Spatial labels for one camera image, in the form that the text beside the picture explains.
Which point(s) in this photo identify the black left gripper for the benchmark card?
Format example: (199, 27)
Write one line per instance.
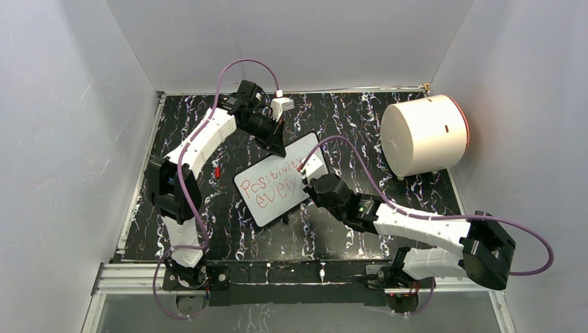
(274, 142)

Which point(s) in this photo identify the small white whiteboard black frame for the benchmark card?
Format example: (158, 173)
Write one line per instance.
(273, 186)

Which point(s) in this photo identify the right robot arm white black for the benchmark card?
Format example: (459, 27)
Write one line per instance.
(476, 248)

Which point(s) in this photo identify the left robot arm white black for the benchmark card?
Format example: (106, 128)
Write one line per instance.
(172, 185)

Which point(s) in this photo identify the white cylindrical drum red rim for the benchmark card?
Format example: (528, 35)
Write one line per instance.
(424, 135)

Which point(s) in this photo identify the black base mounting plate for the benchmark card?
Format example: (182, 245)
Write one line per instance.
(290, 283)

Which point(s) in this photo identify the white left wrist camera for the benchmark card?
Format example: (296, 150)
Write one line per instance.
(280, 104)

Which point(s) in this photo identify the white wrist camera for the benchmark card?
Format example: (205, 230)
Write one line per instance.
(313, 169)
(280, 104)

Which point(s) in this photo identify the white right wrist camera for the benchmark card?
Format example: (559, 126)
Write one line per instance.
(313, 169)

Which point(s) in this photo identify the aluminium front frame rail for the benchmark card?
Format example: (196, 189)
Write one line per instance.
(137, 298)

